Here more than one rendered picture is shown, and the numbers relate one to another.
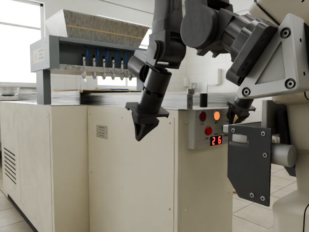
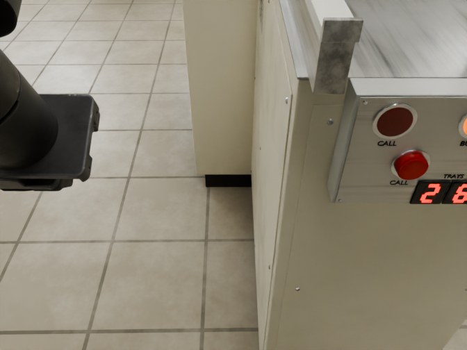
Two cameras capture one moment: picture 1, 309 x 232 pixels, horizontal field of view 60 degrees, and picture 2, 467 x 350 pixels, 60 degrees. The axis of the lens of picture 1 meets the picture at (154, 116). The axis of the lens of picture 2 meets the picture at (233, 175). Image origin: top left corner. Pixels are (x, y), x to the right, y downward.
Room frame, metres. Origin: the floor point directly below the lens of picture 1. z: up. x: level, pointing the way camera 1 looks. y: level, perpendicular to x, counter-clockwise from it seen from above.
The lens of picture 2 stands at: (0.60, -0.25, 1.03)
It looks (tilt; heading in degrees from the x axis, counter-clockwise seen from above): 42 degrees down; 40
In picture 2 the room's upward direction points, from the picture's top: straight up
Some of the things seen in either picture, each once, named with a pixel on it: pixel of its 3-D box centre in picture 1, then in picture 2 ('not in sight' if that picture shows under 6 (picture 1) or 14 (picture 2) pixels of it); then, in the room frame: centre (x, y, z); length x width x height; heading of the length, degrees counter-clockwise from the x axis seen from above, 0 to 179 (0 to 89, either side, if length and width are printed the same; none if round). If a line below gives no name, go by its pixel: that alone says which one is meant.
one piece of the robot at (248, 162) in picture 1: (280, 144); not in sight; (0.64, -0.30, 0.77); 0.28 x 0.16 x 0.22; 130
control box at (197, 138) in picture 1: (213, 126); (456, 146); (1.00, -0.22, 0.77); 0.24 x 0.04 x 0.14; 130
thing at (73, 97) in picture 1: (41, 97); not in sight; (1.90, 0.80, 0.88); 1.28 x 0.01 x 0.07; 40
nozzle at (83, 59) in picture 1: (85, 61); not in sight; (1.48, 0.38, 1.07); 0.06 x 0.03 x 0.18; 40
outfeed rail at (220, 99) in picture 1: (111, 97); not in sight; (1.85, 0.30, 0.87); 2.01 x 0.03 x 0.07; 40
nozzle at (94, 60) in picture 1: (95, 62); not in sight; (1.52, 0.33, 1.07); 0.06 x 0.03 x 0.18; 40
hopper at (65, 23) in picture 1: (99, 36); not in sight; (1.67, 0.34, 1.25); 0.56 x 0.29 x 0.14; 130
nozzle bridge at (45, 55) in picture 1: (100, 75); not in sight; (1.67, 0.34, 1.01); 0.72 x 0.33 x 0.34; 130
